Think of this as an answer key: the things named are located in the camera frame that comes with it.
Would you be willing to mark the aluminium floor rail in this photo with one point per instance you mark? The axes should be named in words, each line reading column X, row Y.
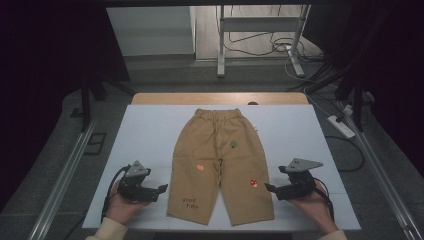
column 383, row 173
column 63, row 180

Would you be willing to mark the person's right hand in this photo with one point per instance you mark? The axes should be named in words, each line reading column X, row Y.
column 315, row 210

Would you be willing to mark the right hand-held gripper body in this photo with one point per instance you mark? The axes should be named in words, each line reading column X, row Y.
column 301, row 186

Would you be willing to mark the white table mat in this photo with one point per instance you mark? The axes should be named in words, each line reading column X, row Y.
column 146, row 140

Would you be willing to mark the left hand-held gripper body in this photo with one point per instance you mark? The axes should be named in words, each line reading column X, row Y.
column 135, row 186

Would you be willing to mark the white metal stand frame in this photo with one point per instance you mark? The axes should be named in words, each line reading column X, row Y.
column 256, row 24

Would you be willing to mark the person's left hand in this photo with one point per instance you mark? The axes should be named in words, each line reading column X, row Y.
column 121, row 210

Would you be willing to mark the wooden table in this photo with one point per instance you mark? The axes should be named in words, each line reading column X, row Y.
column 200, row 98

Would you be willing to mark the white power strip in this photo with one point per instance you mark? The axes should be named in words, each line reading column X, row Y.
column 340, row 126

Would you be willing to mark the tan children's pants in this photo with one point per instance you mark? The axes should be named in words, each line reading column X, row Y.
column 213, row 150

